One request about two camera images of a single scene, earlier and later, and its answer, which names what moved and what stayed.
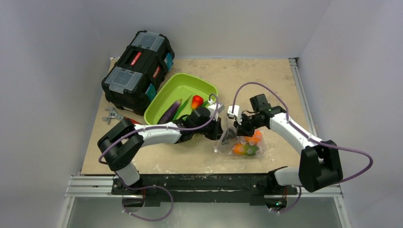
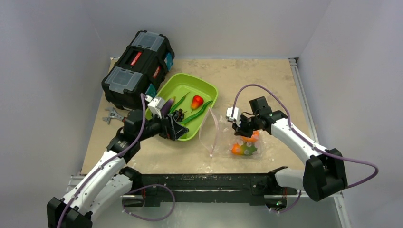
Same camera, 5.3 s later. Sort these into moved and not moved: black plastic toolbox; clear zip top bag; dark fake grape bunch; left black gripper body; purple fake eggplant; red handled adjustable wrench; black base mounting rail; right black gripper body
Moved: purple fake eggplant; left black gripper body; clear zip top bag; dark fake grape bunch
Not moved: black base mounting rail; black plastic toolbox; right black gripper body; red handled adjustable wrench
